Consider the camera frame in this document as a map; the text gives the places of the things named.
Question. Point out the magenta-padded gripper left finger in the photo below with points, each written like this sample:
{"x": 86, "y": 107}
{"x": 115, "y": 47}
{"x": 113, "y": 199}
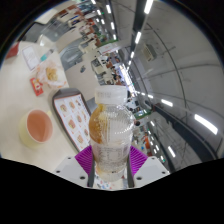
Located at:
{"x": 70, "y": 170}

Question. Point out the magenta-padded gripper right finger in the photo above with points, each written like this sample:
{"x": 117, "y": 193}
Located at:
{"x": 151, "y": 170}

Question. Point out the clear plastic bottle white cap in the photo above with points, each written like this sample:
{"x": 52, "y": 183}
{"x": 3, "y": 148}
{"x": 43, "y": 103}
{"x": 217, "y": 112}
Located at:
{"x": 111, "y": 133}

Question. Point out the dark tray with menu paper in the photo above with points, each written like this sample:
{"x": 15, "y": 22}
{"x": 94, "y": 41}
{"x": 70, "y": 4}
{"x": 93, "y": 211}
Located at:
{"x": 71, "y": 120}

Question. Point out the pale yellow cup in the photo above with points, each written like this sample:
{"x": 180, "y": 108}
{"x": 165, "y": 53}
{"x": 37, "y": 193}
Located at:
{"x": 35, "y": 128}

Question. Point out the group of ceiling lights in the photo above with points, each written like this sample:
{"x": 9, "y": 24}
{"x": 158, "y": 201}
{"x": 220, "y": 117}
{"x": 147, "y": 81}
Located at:
{"x": 205, "y": 124}

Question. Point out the small red sauce packet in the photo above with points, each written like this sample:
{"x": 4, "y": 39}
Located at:
{"x": 36, "y": 86}

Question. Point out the crumpled food wrapper bag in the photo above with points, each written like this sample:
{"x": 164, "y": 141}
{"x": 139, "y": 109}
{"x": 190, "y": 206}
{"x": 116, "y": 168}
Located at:
{"x": 51, "y": 75}

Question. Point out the small teal packet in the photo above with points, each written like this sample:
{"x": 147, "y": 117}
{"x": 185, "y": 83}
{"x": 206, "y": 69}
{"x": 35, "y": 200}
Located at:
{"x": 46, "y": 55}

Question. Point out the ceiling air conditioner unit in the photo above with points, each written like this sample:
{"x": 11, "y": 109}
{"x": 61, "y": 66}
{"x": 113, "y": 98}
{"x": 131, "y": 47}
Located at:
{"x": 149, "y": 52}

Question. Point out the white paper card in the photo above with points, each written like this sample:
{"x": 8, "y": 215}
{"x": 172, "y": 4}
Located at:
{"x": 30, "y": 57}

